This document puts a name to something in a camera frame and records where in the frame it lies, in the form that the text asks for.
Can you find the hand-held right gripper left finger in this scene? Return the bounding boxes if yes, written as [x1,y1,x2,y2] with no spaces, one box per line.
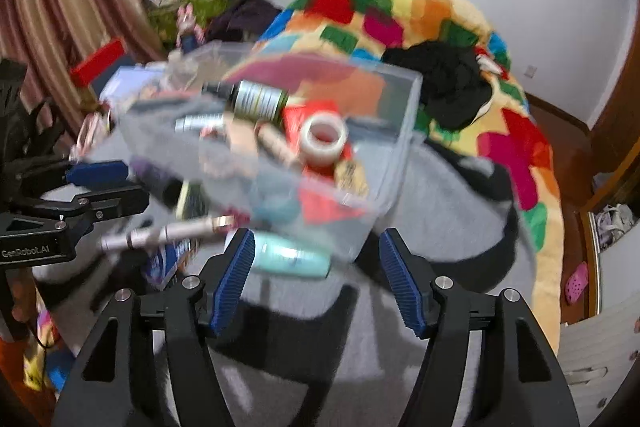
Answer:
[52,227,257,427]

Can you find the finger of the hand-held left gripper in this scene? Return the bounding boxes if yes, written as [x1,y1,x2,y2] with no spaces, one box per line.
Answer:
[10,158,131,188]
[27,184,152,229]

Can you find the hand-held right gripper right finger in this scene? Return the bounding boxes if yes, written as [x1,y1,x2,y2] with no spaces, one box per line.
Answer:
[378,228,581,427]

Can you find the purple black spray bottle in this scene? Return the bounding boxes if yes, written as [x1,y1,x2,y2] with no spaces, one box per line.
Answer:
[132,159,183,208]

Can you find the light green tube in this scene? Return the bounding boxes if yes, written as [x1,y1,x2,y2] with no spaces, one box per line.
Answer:
[252,232,332,279]

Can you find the white marker pen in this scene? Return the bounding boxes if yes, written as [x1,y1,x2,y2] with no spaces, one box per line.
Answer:
[100,214,235,254]

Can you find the small blue box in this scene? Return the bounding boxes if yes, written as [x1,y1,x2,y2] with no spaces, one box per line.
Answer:
[142,237,194,286]

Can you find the red envelope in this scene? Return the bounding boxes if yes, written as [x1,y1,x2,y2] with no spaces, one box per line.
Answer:
[282,102,373,224]

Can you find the silver tube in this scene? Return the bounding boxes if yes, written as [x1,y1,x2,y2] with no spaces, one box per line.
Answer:
[175,114,226,134]

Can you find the yellow printed card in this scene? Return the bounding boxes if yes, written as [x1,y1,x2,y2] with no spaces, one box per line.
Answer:
[334,159,370,198]

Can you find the clear plastic bin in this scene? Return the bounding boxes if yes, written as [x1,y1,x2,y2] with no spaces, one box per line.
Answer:
[117,39,425,264]

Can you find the cream stick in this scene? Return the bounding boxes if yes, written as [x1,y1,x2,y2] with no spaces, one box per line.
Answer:
[255,121,306,168]

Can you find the white tape roll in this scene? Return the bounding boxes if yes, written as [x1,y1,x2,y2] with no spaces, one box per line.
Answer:
[298,114,349,168]

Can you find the green bottle with black cap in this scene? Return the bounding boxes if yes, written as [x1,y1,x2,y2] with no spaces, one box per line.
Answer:
[202,79,290,126]

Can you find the person's left hand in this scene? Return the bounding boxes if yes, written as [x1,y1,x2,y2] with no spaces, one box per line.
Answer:
[11,266,40,324]

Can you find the grey black patterned blanket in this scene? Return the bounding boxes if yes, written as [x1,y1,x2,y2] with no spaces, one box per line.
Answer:
[30,142,538,427]

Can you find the blue book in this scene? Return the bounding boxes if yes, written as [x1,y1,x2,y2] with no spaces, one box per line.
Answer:
[100,67,166,108]

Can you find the red box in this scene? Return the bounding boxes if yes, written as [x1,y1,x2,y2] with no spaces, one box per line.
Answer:
[70,38,126,88]

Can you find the printed bedsheet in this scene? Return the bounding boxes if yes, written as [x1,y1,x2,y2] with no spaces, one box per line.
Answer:
[22,307,76,394]

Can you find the pink rabbit toy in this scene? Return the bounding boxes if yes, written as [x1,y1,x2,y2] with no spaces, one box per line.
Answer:
[175,4,202,52]

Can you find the pink shoe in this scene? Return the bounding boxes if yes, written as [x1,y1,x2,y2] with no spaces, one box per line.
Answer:
[565,262,591,306]

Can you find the white sliding door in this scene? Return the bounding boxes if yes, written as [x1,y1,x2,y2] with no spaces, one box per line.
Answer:
[560,292,640,427]

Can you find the black cloth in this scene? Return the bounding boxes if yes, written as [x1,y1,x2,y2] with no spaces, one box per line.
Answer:
[382,42,501,130]

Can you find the dark purple clothes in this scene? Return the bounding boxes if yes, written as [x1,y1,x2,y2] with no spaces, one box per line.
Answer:
[205,0,283,42]

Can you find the wooden wardrobe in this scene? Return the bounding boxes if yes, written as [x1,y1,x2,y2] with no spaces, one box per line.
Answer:
[580,142,640,320]

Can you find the white bag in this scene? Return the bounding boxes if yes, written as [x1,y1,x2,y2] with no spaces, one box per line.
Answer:
[595,204,639,249]

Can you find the colourful patchwork blanket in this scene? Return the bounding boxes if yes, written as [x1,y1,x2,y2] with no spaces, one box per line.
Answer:
[257,0,563,343]

